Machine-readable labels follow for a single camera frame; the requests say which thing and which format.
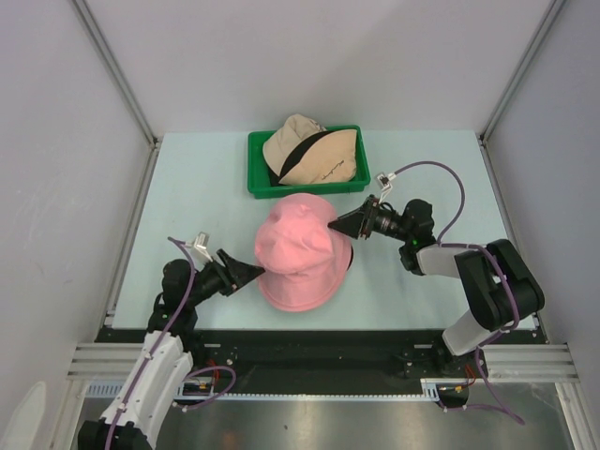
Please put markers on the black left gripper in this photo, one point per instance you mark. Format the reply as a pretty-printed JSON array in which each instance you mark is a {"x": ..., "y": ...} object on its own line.
[{"x": 234, "y": 274}]

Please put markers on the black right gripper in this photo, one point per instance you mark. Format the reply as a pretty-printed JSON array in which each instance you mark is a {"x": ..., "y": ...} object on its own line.
[{"x": 361, "y": 221}]

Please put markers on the pink bucket hat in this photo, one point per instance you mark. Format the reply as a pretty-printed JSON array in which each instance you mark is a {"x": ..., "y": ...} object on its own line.
[
  {"x": 300, "y": 275},
  {"x": 295, "y": 238}
]

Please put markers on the beige smile bucket hat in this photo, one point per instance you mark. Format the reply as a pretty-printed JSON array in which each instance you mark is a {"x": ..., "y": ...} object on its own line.
[{"x": 279, "y": 146}]

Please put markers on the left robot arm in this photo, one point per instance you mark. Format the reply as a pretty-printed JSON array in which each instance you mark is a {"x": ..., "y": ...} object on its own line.
[{"x": 135, "y": 417}]

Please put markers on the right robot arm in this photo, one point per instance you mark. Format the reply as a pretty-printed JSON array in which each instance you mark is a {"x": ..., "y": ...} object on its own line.
[{"x": 499, "y": 287}]

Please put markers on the peach embroidered bucket hat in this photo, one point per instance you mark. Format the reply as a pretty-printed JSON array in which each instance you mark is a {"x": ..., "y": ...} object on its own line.
[{"x": 325, "y": 157}]

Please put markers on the green plastic tray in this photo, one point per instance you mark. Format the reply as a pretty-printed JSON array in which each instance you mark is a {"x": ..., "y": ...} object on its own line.
[{"x": 258, "y": 179}]

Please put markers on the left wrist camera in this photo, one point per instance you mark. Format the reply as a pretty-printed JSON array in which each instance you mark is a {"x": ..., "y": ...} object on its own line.
[{"x": 198, "y": 248}]

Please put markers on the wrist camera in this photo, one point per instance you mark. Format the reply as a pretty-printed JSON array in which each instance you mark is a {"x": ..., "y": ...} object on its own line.
[
  {"x": 384, "y": 181},
  {"x": 198, "y": 248}
]

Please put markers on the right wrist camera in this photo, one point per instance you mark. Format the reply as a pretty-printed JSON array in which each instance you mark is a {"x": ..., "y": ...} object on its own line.
[{"x": 384, "y": 181}]

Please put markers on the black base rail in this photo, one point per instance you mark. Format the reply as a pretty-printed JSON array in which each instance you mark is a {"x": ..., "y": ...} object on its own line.
[{"x": 329, "y": 363}]

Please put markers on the white cable duct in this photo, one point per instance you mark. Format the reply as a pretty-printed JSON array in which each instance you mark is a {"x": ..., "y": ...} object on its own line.
[{"x": 428, "y": 392}]

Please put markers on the aluminium frame post left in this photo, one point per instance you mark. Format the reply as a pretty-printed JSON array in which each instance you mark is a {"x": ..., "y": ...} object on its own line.
[{"x": 102, "y": 47}]

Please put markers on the aluminium frame post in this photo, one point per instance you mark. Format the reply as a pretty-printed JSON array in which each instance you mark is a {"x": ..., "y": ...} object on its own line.
[
  {"x": 102, "y": 47},
  {"x": 535, "y": 45}
]

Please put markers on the aluminium frame post right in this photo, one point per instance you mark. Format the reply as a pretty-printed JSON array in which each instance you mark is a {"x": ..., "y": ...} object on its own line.
[{"x": 535, "y": 45}]

